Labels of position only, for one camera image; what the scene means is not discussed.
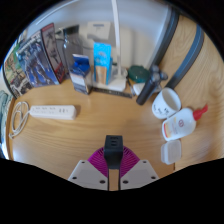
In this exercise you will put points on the green round container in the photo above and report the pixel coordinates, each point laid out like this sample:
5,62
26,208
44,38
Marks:
138,74

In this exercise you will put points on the white desk lamp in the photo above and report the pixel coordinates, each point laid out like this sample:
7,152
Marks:
116,40

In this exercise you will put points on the light blue tall box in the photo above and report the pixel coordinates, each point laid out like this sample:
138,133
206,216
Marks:
102,63

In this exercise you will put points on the small white flat object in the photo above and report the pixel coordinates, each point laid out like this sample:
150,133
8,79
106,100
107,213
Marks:
138,89

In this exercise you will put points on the grey bottle with black cap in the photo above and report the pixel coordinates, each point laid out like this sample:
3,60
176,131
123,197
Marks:
71,46

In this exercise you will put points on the dark blue and white box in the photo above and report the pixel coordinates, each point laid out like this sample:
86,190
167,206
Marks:
81,75

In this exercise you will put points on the blue robot model kit box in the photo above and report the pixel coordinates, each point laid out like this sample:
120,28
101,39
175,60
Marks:
38,63

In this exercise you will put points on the white power strip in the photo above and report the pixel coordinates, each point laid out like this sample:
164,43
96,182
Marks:
53,112

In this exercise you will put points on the dark ruler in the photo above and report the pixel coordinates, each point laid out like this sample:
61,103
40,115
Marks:
113,92

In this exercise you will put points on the green tree figure toy box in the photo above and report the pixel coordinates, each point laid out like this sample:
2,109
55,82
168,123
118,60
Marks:
15,75

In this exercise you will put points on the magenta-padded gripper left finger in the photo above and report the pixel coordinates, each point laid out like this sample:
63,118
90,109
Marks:
88,173

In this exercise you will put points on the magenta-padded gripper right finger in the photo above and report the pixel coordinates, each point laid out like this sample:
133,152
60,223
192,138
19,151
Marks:
138,172

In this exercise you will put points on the teal bedding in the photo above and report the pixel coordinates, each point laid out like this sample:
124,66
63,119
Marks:
2,103

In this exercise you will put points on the white box with blue print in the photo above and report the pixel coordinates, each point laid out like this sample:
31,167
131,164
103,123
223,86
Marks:
99,31

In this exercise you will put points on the white lotion bottle red cap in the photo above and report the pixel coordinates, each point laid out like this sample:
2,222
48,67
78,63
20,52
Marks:
178,125

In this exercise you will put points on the white mug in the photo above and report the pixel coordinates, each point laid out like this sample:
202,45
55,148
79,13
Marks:
165,105

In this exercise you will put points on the dark grey metal desk frame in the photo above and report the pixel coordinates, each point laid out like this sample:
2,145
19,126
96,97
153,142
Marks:
188,56

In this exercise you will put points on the black charger block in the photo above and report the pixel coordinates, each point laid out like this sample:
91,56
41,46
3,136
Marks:
113,151

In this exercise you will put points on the black electric shaver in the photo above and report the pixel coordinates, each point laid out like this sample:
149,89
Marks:
148,86

